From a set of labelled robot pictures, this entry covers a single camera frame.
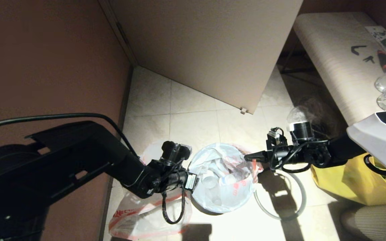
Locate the red black screwdriver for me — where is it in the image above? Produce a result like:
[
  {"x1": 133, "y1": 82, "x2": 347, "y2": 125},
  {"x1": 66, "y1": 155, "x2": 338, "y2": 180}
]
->
[{"x1": 377, "y1": 50, "x2": 386, "y2": 73}]

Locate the beige door panel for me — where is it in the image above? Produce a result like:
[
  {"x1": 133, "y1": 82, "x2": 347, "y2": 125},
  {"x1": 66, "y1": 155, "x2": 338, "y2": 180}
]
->
[{"x1": 108, "y1": 0, "x2": 303, "y2": 115}]

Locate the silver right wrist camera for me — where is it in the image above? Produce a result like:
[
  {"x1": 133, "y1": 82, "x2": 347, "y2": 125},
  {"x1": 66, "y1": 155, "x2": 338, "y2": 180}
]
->
[{"x1": 267, "y1": 127, "x2": 289, "y2": 152}]

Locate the light wood grain table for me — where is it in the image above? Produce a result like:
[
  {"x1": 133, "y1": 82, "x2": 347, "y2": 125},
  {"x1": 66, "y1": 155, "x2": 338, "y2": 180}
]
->
[{"x1": 279, "y1": 13, "x2": 386, "y2": 126}]

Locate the black braided cable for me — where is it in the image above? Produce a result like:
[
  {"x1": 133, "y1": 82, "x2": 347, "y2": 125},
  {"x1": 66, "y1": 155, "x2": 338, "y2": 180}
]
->
[{"x1": 161, "y1": 187, "x2": 186, "y2": 225}]

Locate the black cylindrical wrist camera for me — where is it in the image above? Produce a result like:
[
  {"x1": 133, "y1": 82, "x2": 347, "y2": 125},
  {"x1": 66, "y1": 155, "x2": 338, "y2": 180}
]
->
[{"x1": 288, "y1": 122, "x2": 315, "y2": 142}]

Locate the grey plastic bin ring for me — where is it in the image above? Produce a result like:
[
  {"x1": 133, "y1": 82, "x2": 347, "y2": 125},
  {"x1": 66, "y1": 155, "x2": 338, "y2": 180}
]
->
[{"x1": 253, "y1": 169, "x2": 307, "y2": 221}]

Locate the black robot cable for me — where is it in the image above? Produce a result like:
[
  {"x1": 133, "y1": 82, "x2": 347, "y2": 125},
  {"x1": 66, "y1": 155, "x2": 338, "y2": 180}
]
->
[{"x1": 269, "y1": 139, "x2": 329, "y2": 173}]

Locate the printed paper leaflet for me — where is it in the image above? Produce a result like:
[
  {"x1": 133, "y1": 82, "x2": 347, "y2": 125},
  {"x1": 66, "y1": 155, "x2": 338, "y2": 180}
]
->
[{"x1": 365, "y1": 26, "x2": 386, "y2": 53}]

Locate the yellow fabric tote bag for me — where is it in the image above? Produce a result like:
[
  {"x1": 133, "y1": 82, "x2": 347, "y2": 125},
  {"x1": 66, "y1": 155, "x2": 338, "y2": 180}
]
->
[{"x1": 311, "y1": 152, "x2": 386, "y2": 206}]

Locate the black cylindrical wrist motor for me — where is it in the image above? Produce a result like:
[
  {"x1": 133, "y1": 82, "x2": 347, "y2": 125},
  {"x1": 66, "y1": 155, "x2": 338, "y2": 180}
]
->
[{"x1": 161, "y1": 141, "x2": 192, "y2": 165}]

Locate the clear bottle blue label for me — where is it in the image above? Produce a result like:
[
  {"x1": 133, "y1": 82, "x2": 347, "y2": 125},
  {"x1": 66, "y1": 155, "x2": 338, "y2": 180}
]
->
[{"x1": 219, "y1": 176, "x2": 238, "y2": 186}]

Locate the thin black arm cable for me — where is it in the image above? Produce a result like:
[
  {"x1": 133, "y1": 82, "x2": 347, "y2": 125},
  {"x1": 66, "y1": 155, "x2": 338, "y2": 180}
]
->
[{"x1": 0, "y1": 113, "x2": 140, "y2": 158}]

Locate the clear bag with black contents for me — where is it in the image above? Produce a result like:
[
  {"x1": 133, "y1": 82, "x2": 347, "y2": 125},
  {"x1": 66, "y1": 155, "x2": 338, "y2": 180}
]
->
[{"x1": 287, "y1": 106, "x2": 317, "y2": 129}]

